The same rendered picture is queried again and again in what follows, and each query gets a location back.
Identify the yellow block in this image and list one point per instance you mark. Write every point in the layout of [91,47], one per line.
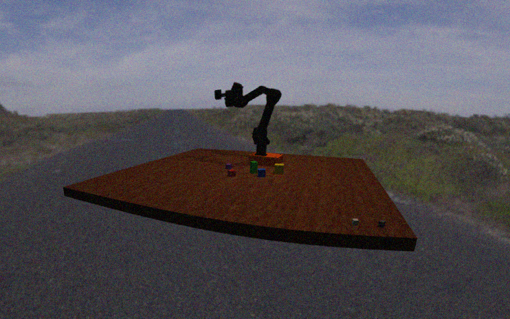
[279,169]

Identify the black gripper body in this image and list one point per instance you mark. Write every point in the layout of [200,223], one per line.
[218,95]

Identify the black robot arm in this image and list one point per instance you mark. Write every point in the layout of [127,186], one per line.
[259,134]

